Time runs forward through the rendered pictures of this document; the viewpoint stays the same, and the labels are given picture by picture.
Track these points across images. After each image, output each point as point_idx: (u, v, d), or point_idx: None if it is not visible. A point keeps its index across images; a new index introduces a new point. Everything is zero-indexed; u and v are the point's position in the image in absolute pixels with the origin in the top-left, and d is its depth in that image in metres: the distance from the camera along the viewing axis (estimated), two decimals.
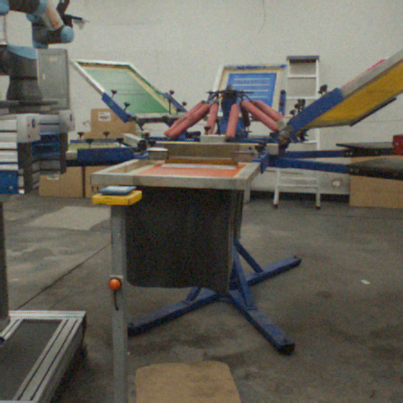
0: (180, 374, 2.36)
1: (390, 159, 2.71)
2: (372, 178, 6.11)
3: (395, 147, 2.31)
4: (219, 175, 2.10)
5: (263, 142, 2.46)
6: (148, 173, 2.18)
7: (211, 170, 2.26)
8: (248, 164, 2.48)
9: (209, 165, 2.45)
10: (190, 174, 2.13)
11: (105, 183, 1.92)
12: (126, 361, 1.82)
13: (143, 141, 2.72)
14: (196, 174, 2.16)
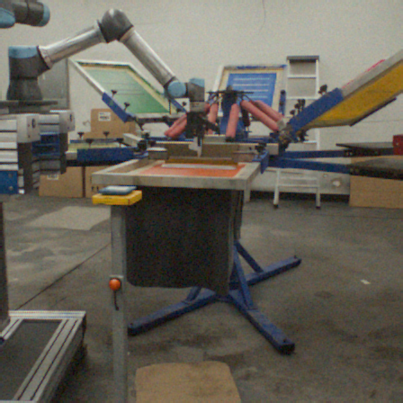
0: (180, 374, 2.36)
1: (390, 159, 2.71)
2: (372, 178, 6.11)
3: (395, 147, 2.31)
4: (219, 175, 2.10)
5: (263, 142, 2.46)
6: (148, 173, 2.18)
7: (211, 170, 2.26)
8: (248, 164, 2.48)
9: (209, 165, 2.45)
10: (190, 174, 2.13)
11: (105, 183, 1.92)
12: (126, 361, 1.82)
13: (143, 141, 2.72)
14: (196, 174, 2.16)
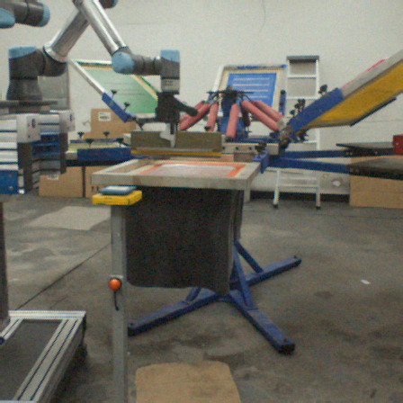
0: (180, 374, 2.36)
1: (390, 159, 2.71)
2: (372, 178, 6.11)
3: (395, 147, 2.31)
4: None
5: (263, 142, 2.46)
6: (148, 173, 2.18)
7: None
8: (248, 164, 2.48)
9: (209, 165, 2.45)
10: None
11: (105, 183, 1.92)
12: (126, 361, 1.82)
13: None
14: None
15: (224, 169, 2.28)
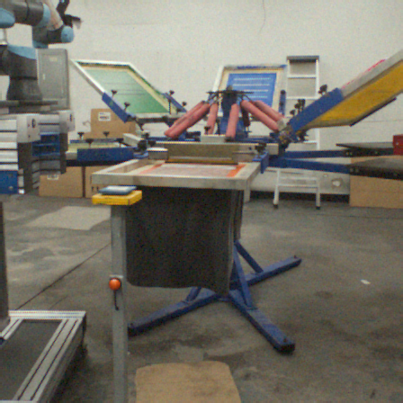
0: (180, 374, 2.36)
1: (390, 159, 2.71)
2: (372, 178, 6.11)
3: (395, 147, 2.31)
4: None
5: (263, 142, 2.46)
6: (148, 173, 2.18)
7: None
8: (248, 164, 2.48)
9: (209, 165, 2.45)
10: None
11: (105, 183, 1.92)
12: (126, 361, 1.82)
13: (143, 141, 2.72)
14: None
15: (224, 169, 2.28)
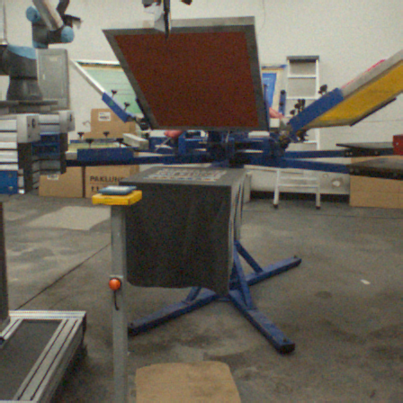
0: (180, 374, 2.36)
1: (390, 159, 2.71)
2: (372, 178, 6.11)
3: (395, 147, 2.31)
4: None
5: None
6: (154, 73, 2.20)
7: None
8: None
9: (210, 112, 2.45)
10: None
11: (115, 28, 1.96)
12: (126, 361, 1.82)
13: None
14: None
15: (228, 94, 2.29)
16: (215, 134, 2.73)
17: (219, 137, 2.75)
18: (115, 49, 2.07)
